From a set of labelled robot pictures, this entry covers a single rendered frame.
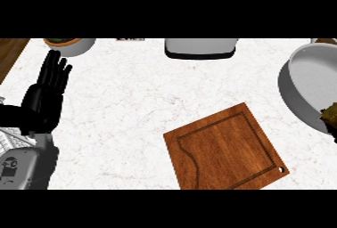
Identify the grey metal pot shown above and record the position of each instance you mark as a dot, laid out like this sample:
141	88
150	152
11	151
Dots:
314	77

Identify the brown wooden panel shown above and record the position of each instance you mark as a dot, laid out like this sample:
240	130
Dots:
11	53

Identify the white bowl with orange rim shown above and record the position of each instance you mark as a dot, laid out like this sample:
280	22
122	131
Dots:
73	47

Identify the small dark patterned object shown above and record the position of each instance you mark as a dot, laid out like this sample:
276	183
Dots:
131	39

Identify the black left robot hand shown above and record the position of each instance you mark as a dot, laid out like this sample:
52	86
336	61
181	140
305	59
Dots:
44	104

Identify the brown wooden cutting board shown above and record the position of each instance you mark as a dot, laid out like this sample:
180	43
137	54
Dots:
227	148

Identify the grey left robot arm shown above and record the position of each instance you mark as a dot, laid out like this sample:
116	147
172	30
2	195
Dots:
26	166

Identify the brown object with grey rim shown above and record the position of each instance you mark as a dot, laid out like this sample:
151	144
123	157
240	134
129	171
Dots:
327	40

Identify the white appliance with black base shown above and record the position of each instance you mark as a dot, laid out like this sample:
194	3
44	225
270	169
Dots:
200	47

